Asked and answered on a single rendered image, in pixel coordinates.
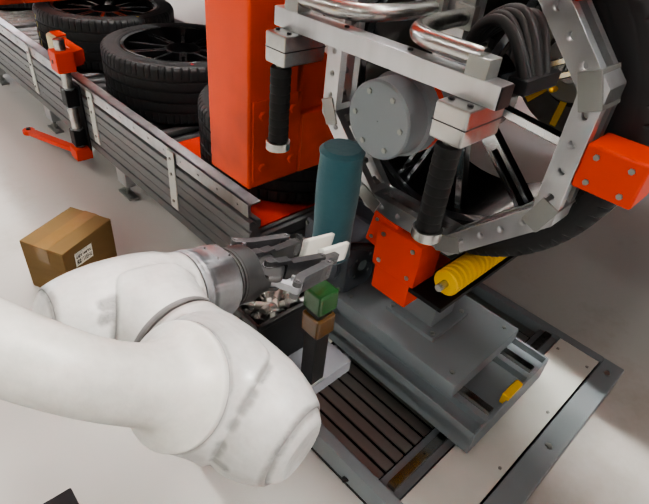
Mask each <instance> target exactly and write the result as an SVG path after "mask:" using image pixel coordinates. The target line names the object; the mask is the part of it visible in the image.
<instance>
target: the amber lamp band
mask: <svg viewBox="0 0 649 504"><path fill-rule="evenodd" d="M334 322H335V313H334V312H333V311H332V313H331V314H330V315H328V316H326V317H325V318H323V319H322V320H319V321H318V320H317V319H315V318H314V317H313V316H312V315H311V314H309V313H308V312H307V309H305V310H303V312H302V323H301V328H302V329H303V330H304V331H306V332H307V333H308V334H309V335H310V336H311V337H313V338H314V339H315V340H319V339H321V338H322V337H324V336H325V335H327V334H328V333H330V332H332V331H333V329H334Z"/></svg>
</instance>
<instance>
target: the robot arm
mask: <svg viewBox="0 0 649 504"><path fill-rule="evenodd" d="M334 236H335V234H334V233H332V232H331V233H327V234H323V235H320V236H316V237H312V238H309V237H308V238H304V239H302V238H303V235H302V234H299V233H296V235H295V238H293V239H291V238H290V235H289V234H287V233H283V234H275V235H267V236H260V237H252V238H232V239H231V244H230V246H227V247H222V248H221V247H219V246H217V244H215V245H212V244H210V245H204V246H200V247H195V248H191V249H182V250H177V251H174V252H170V253H162V252H154V251H150V252H140V253H133V254H127V255H122V256H116V257H112V258H108V259H104V260H100V261H97V262H93V263H90V264H87V265H85V266H82V267H79V268H76V269H74V270H71V271H69V272H67V273H65V274H63V275H61V276H59V277H57V278H55V279H53V280H51V281H50V282H48V283H46V284H45V285H43V286H42V287H41V288H40V289H39V291H38V293H37V295H36V297H35V300H34V303H33V306H32V310H29V309H27V308H25V307H22V306H20V305H18V304H15V303H13V302H11V301H8V300H6V299H4V298H1V297H0V400H3V401H7V402H10V403H13V404H17V405H20V406H24V407H27V408H31V409H35V410H38V411H42V412H46V413H49V414H53V415H57V416H62V417H66V418H71V419H75V420H81V421H86V422H92V423H98V424H105V425H112V426H120V427H128V428H131V430H132V431H133V433H134V435H135V436H136V437H137V439H138V440H139V441H140V442H141V443H142V444H143V445H144V446H146V447H147V448H148V449H150V450H152V451H154V452H157V453H160V454H169V455H173V456H177V457H180V458H183V459H186V460H189V461H191V462H194V463H196V464H197V465H199V466H201V467H206V466H211V467H212V468H213V469H215V470H216V471H217V472H219V473H220V474H221V475H222V476H224V477H226V478H228V479H231V480H233V481H236V482H239V483H242V484H246V485H250V486H255V487H265V486H268V485H270V484H277V483H280V482H282V481H284V480H285V479H287V478H288V477H289V476H290V475H291V474H292V473H293V472H294V471H295V470H296V469H297V468H298V466H299V465H300V464H301V462H302V461H303V460H304V458H305V457H306V455H307V454H308V452H309V451H310V449H311V448H312V446H313V444H314V442H315V440H316V438H317V436H318V434H319V431H320V426H321V418H320V404H319V401H318V399H317V396H316V394H315V392H314V390H313V388H312V386H311V385H310V383H309V382H308V380H307V379H306V377H305V376H304V375H303V373H302V372H301V371H300V369H299V368H298V367H297V366H296V365H295V363H294V362H293V361H292V360H291V359H290V358H288V357H287V356H286V355H285V354H284V353H283V352H282V351H281V350H280V349H278V348H277V347H276V346H275V345H274V344H273V343H271V342H270V341H269V340H268V339H266V338H265V337H264V336H263V335H261V334H260V333H259V332H257V331H256V330H255V329H253V328H252V327H251V326H249V325H248V324H246V323H245V322H243V321H242V320H240V319H239V318H237V317H236V316H234V315H232V314H233V313H234V312H235V311H236V310H237V308H238V307H239V306H241V305H243V304H246V303H249V302H252V301H254V300H256V299H257V298H258V297H259V296H260V295H261V294H263V293H264V292H266V291H277V290H278V289H282V290H285V291H288V292H290V294H289V298H291V299H293V300H296V299H298V297H299V296H300V294H301V293H302V292H304V291H305V290H307V289H309V288H311V287H313V286H315V285H317V284H319V283H320V282H322V281H324V280H326V279H328V278H329V276H330V272H331V269H332V266H333V265H334V264H336V263H337V262H338V261H341V260H344V259H345V257H346V254H347V251H348V247H349V244H350V243H349V242H348V241H345V242H342V243H338V244H334V245H332V242H333V239H334ZM279 241H280V244H278V243H279ZM299 252H300V253H299ZM298 253H299V257H295V256H297V255H298ZM293 257H295V258H293Z"/></svg>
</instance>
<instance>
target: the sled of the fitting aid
mask: <svg viewBox="0 0 649 504"><path fill-rule="evenodd" d="M332 311H333V312H334V313H335V322H334V329H333V331H332V332H330V333H329V337H328V338H329V339H330V340H332V341H333V342H334V343H335V344H336V345H338V346H339V347H340V348H341V349H342V350H344V351H345V352H346V353H347V354H348V355H350V356H351V357H352V358H353V359H354V360H355V361H357V362H358V363H359V364H360V365H361V366H363V367H364V368H365V369H366V370H367V371H369V372H370V373H371V374H372V375H373V376H374V377H376V378H377V379H378V380H379V381H380V382H382V383H383V384H384V385H385V386H386V387H388V388H389V389H390V390H391V391H392V392H394V393H395V394H396V395H397V396H398V397H399V398H401V399H402V400H403V401H404V402H405V403H407V404H408V405H409V406H410V407H411V408H413V409H414V410H415V411H416V412H417V413H419V414H420V415H421V416H422V417H423V418H424V419H426V420H427V421H428V422H429V423H430V424H432V425H433V426H434V427H435V428H436V429H438V430H439V431H440V432H441V433H442V434H444V435H445V436H446V437H447V438H448V439H449V440H451V441H452V442H453V443H454V444H455V445H457V446H458V447H459V448H460V449H461V450H463V451H464V452H465V453H466V454H467V453H468V452H469V451H470V450H471V449H472V448H473V447H474V446H475V445H476V444H477V443H478V442H479V441H480V439H481V438H482V437H483V436H484V435H485V434H486V433H487V432H488V431H489V430H490V429H491V428H492V427H493V426H494V425H495V424H496V423H497V422H498V420H499V419H500V418H501V417H502V416H503V415H504V414H505V413H506V412H507V411H508V410H509V409H510V408H511V407H512V406H513V405H514V404H515V402H516V401H517V400H518V399H519V398H520V397H521V396H522V395H523V394H524V393H525V392H526V391H527V390H528V389H529V388H530V387H531V386H532V385H533V383H534V382H535V381H536V380H537V379H538V378H539V377H540V375H541V373H542V372H543V370H544V368H545V366H546V364H547V362H548V360H549V358H547V357H546V356H544V355H543V354H541V353H539V352H538V351H536V350H535V349H533V348H532V347H530V346H529V345H527V344H526V343H524V342H523V341H521V340H520V339H518V338H516V337H515V339H514V341H513V342H512V343H510V344H509V345H508V346H507V347H506V348H505V349H504V350H503V351H502V352H501V353H500V354H498V355H497V356H496V357H495V358H494V359H493V360H492V361H491V362H490V363H489V364H487V365H486V366H485V367H484V368H483V369H482V370H481V371H480V372H479V373H478V374H477V375H475V376H474V377H473V378H472V379H471V380H470V381H469V382H468V383H467V384H466V385H464V386H463V387H462V388H461V389H460V390H459V391H458V392H457V393H456V394H455V395H454V396H452V397H451V398H450V397H449V396H447V395H446V394H445V393H444V392H442V391H441V390H440V389H439V388H437V387H436V386H435V385H433V384H432V383H431V382H430V381H428V380H427V379H426V378H425V377H423V376H422V375H421V374H419V373H418V372H417V371H416V370H414V369H413V368H412V367H411V366H409V365H408V364H407V363H405V362H404V361H403V360H402V359H400V358H399V357H398V356H397V355H395V354H394V353H393V352H391V351H390V350H389V349H388V348H386V347H385V346H384V345H383V344H381V343H380V342H379V341H377V340H376V339H375V338H374V337H372V336H371V335H370V334H369V333H367V332H366V331H365V330H363V329H362V328H361V327H360V326H358V325H357V324H356V323H355V322H353V321H352V320H351V319H349V318H348V317H347V316H346V315H344V314H343V313H342V312H341V311H339V310H338V309H337V308H335V309H334V310H332Z"/></svg>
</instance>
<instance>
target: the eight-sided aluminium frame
mask: <svg viewBox="0 0 649 504"><path fill-rule="evenodd" d="M538 1H539V4H540V6H541V8H542V11H543V13H544V15H545V17H546V19H547V22H548V25H549V27H550V29H551V31H552V34H553V36H554V38H555V41H556V43H557V45H558V48H559V50H560V52H561V55H562V57H563V59H564V61H565V64H566V66H567V68H568V71H569V73H570V75H571V78H572V80H573V82H574V85H575V87H576V89H577V96H576V98H575V101H574V103H573V106H572V108H571V111H570V113H569V116H568V118H567V121H566V123H565V126H564V129H563V131H562V134H561V136H560V139H559V141H558V144H557V146H556V149H555V151H554V154H553V156H552V159H551V161H550V164H549V167H548V169H547V172H546V174H545V177H544V179H543V182H542V184H541V187H540V189H539V192H538V194H537V197H536V199H535V201H534V202H531V203H528V204H525V205H522V206H519V207H516V208H513V209H510V210H507V211H504V212H501V213H498V214H495V215H492V216H489V217H486V218H483V219H480V220H477V221H474V222H471V223H468V224H465V225H461V224H460V223H458V222H456V221H454V220H452V219H451V218H449V217H447V216H445V215H444V218H443V221H442V225H441V227H442V228H443V232H442V236H441V240H440V242H439V243H437V244H434V245H431V246H432V247H434V248H435V250H437V251H441V252H442V253H444V254H446V255H447V256H449V255H453V254H460V253H461V252H463V251H467V250H471V249H474V248H478V247H481V246H485V245H488V244H492V243H495V242H499V241H502V240H506V239H510V238H513V237H517V236H520V235H524V234H527V233H531V232H535V233H536V232H538V231H539V230H541V229H545V228H549V227H551V226H553V225H554V224H555V223H557V222H558V221H560V220H561V219H562V218H564V217H565V216H567V215H568V213H569V211H570V208H571V206H572V204H573V203H574V202H575V201H576V200H575V197H576V195H577V193H578V191H579V188H577V187H575V186H573V185H572V184H571V182H572V180H573V177H574V175H575V173H576V171H577V168H578V166H579V164H580V161H581V159H582V157H583V154H584V152H585V150H586V148H587V145H588V144H589V143H591V142H592V141H594V140H596V139H598V138H600V137H601V136H603V135H604V133H605V130H606V128H607V126H608V124H609V121H610V119H611V117H612V115H613V113H614V110H615V108H616V106H617V104H618V103H620V101H621V95H622V92H623V90H624V88H625V86H626V82H627V81H626V79H625V77H624V74H623V72H622V70H621V62H618V60H617V58H616V56H615V53H614V51H613V49H612V46H611V44H610V42H609V39H608V37H607V35H606V32H605V30H604V28H603V25H602V23H601V21H600V18H599V16H598V14H597V11H596V9H595V7H594V4H593V2H592V0H581V1H575V0H538ZM360 60H361V58H359V57H356V56H354V55H351V54H349V53H346V52H343V51H341V50H338V49H336V48H333V47H331V46H328V51H327V62H326V73H325V84H324V95H323V98H322V99H321V100H322V113H323V115H324V118H325V122H326V125H328V126H329V128H330V131H331V133H332V135H333V137H334V139H336V138H342V139H349V140H352V141H355V142H357V140H356V138H355V136H354V134H353V131H352V128H351V124H350V104H351V100H352V97H353V95H354V93H355V91H356V89H357V83H358V75H359V67H360ZM357 143H358V142H357ZM365 153H366V152H365ZM359 196H360V198H361V199H362V201H363V203H364V205H365V206H366V207H368V208H370V209H371V211H372V212H373V213H374V212H376V210H377V211H378V212H379V213H380V214H382V215H383V216H384V217H385V218H387V219H388V220H390V221H391V222H393V223H394V224H396V225H398V226H399V227H401V228H403V229H404V230H406V231H408V232H409V233H411V229H412V225H413V223H414V222H415V221H416V220H417V217H418V212H419V208H420V204H421V202H420V201H418V200H416V199H415V198H413V197H411V196H409V195H407V194H406V193H404V192H402V191H400V190H398V189H397V188H395V187H393V186H392V185H391V184H390V182H389V180H388V178H387V176H386V174H385V171H384V169H383V167H382V165H381V163H380V160H379V159H376V158H374V157H372V156H370V155H369V154H367V153H366V154H365V157H364V159H363V169H362V178H361V186H360V193H359Z"/></svg>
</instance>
